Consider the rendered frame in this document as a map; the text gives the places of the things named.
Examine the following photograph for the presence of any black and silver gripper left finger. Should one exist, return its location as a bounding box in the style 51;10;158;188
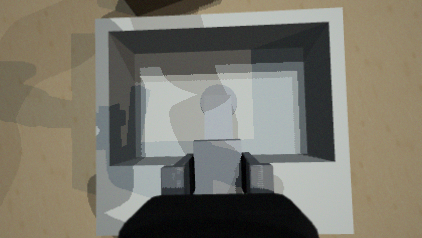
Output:
161;153;195;195

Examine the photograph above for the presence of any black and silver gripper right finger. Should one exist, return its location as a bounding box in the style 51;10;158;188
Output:
241;152;274;193

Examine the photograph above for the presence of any grey square sink basin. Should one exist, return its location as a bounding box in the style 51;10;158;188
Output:
95;7;354;236

